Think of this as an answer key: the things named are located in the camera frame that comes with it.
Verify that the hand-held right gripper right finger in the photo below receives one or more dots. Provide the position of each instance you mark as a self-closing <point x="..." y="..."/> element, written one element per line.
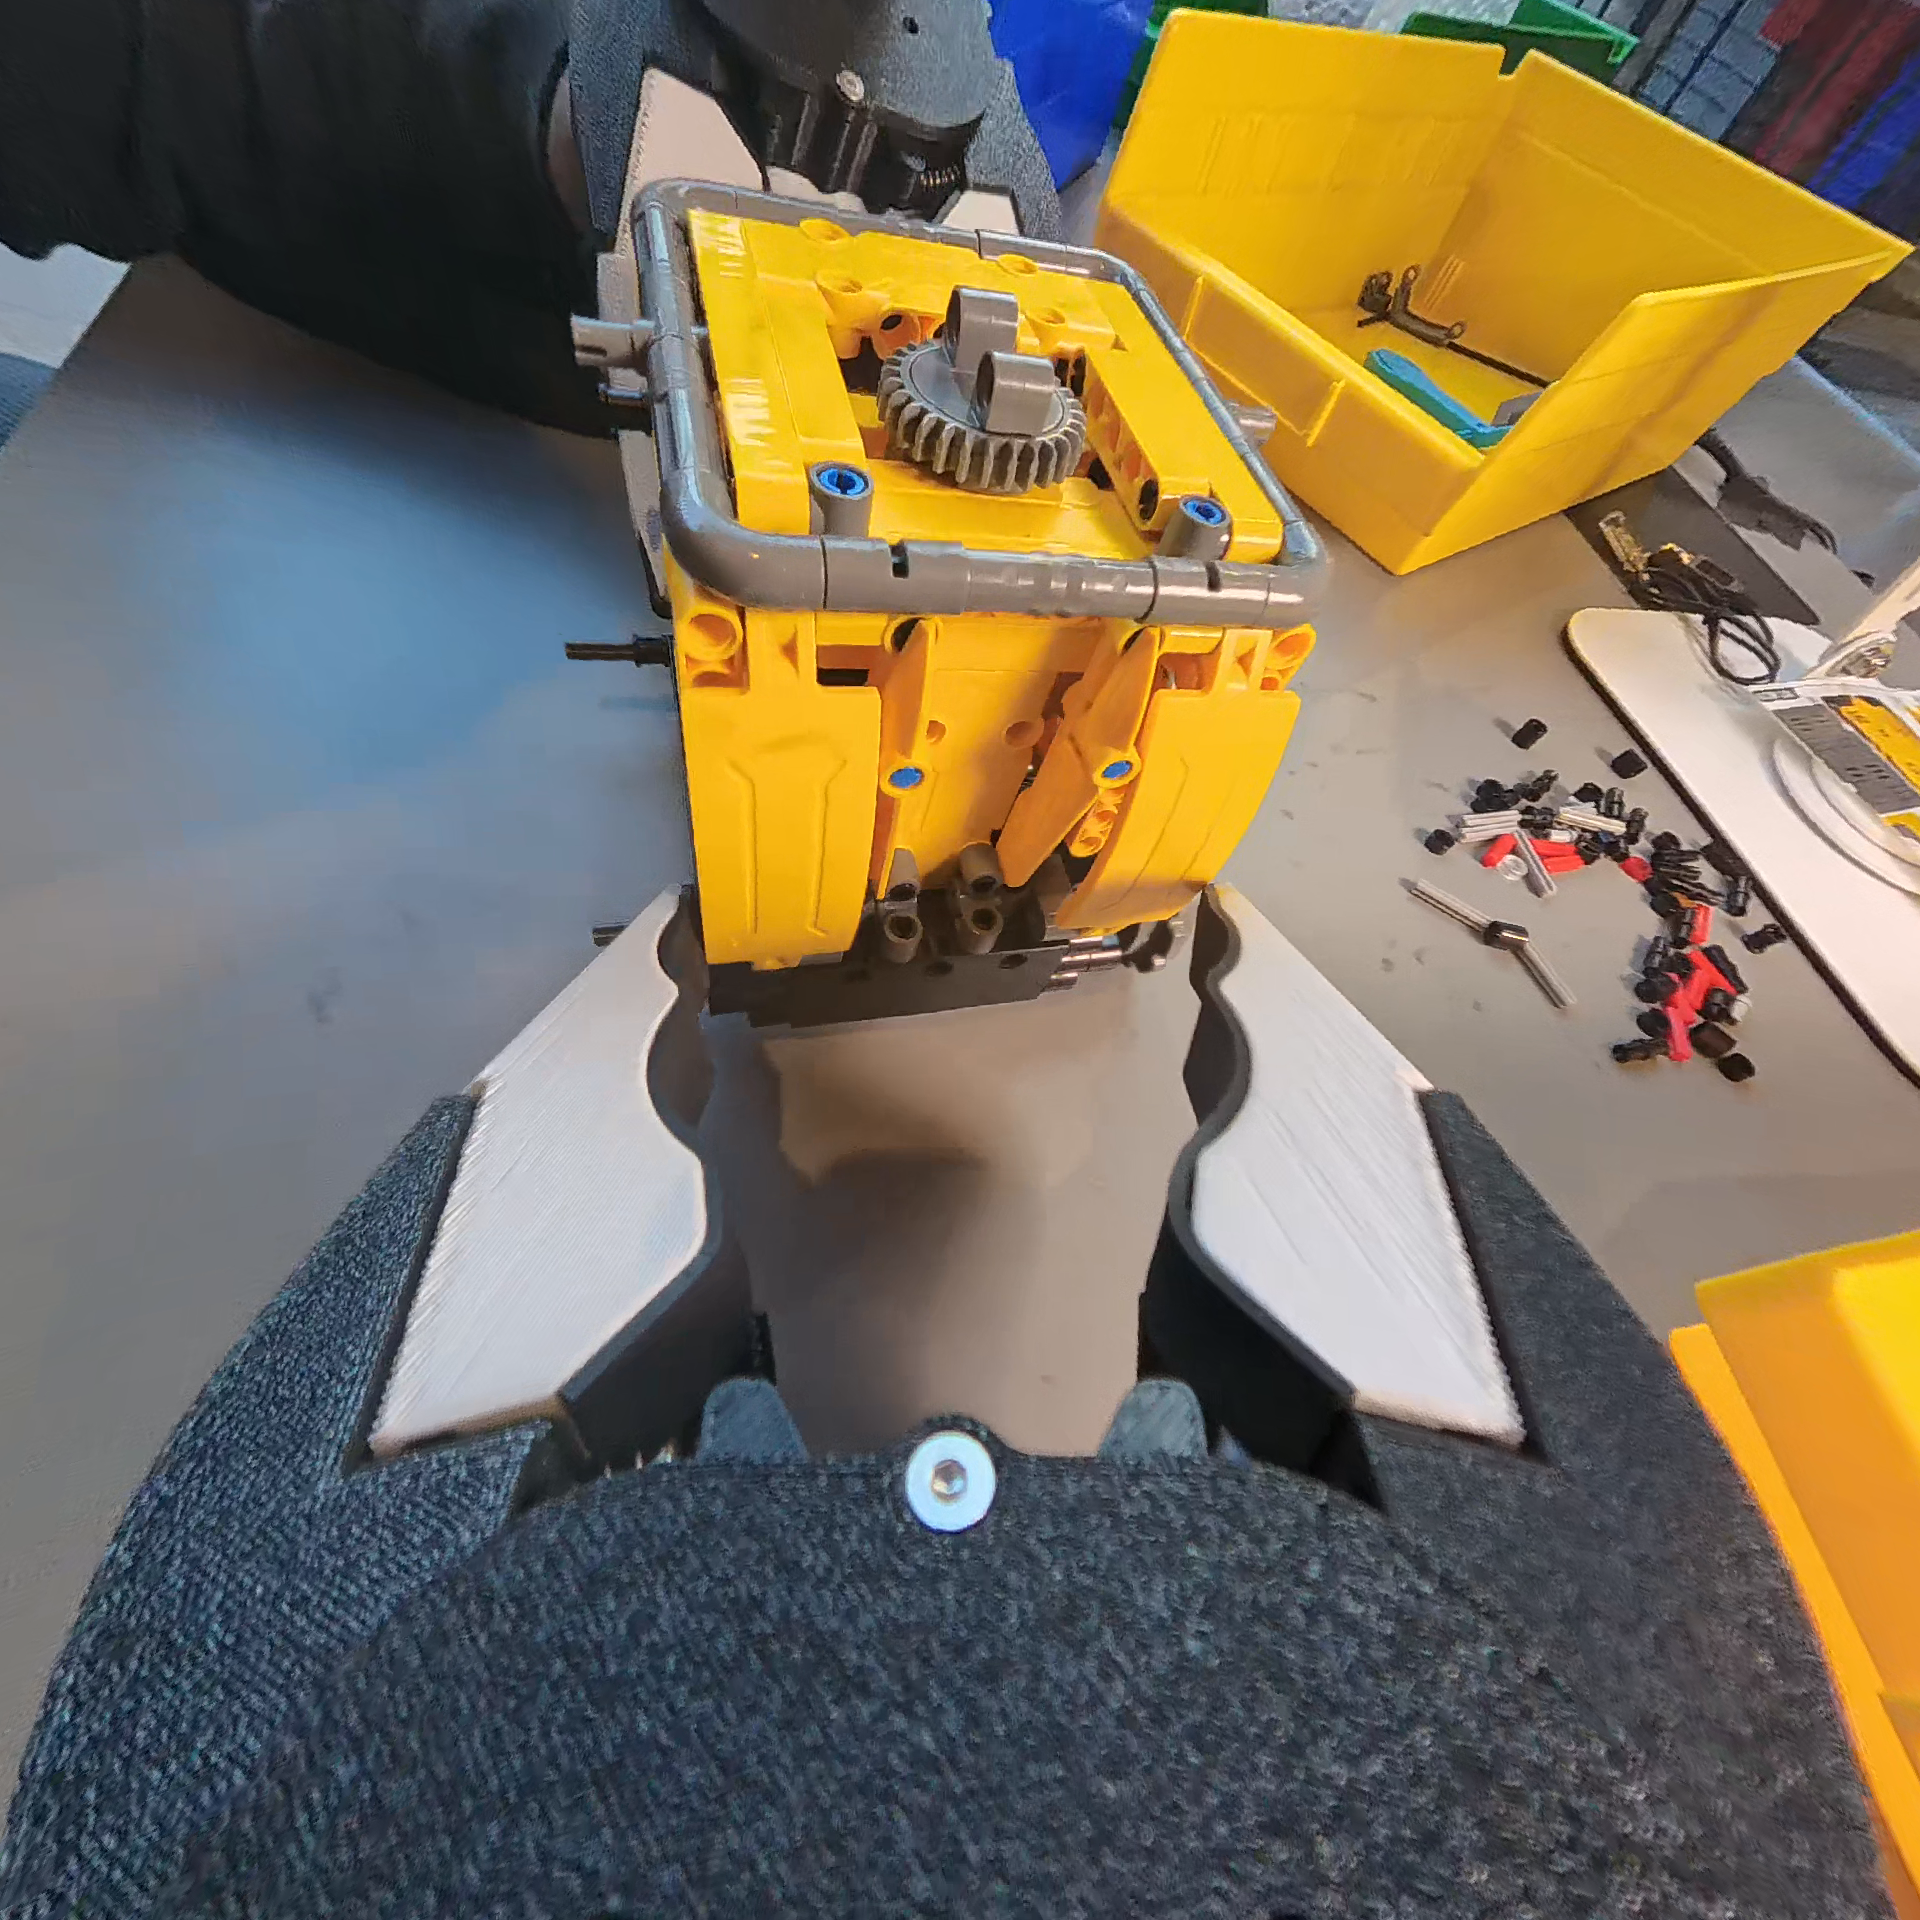
<point x="1351" y="1230"/>

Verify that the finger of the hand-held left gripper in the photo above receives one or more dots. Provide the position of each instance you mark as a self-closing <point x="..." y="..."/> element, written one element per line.
<point x="685" y="135"/>

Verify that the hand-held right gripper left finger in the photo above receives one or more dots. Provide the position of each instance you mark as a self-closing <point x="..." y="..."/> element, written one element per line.
<point x="557" y="1202"/>

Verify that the black yellow toy brick vehicle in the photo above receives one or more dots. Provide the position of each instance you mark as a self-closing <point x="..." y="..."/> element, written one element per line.
<point x="902" y="720"/>

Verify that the white document stand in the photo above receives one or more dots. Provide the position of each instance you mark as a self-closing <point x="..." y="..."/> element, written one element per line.
<point x="1710" y="750"/>

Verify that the person's left forearm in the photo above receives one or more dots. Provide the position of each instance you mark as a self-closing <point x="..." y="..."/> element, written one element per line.
<point x="271" y="151"/>

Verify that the grey desk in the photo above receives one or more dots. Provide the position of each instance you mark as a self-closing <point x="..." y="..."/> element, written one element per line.
<point x="301" y="842"/>

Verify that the blue plastic bin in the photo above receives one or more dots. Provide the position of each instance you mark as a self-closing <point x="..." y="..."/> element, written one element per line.
<point x="1036" y="60"/>

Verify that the grey axle pin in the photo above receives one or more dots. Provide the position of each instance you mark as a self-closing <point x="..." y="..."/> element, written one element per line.
<point x="1491" y="931"/>

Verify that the yellow plastic bin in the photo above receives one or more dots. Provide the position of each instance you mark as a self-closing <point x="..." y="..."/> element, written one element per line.
<point x="1260" y="240"/>

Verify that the pile of small brick parts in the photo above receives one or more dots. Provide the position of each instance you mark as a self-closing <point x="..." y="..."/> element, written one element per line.
<point x="1635" y="901"/>

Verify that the yellow plastic box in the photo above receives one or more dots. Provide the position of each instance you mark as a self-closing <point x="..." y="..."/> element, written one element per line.
<point x="1831" y="1440"/>

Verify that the dark brick part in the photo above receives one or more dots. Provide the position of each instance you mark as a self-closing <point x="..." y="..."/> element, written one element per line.
<point x="1440" y="309"/>

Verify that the blue brick separator tool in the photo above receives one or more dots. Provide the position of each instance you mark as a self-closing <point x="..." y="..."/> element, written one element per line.
<point x="1440" y="397"/>

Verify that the green plastic bin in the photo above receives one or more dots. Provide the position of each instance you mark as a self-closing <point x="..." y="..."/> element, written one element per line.
<point x="1532" y="30"/>

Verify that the sticker sheet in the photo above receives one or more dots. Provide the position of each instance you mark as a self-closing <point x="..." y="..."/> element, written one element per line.
<point x="1846" y="736"/>

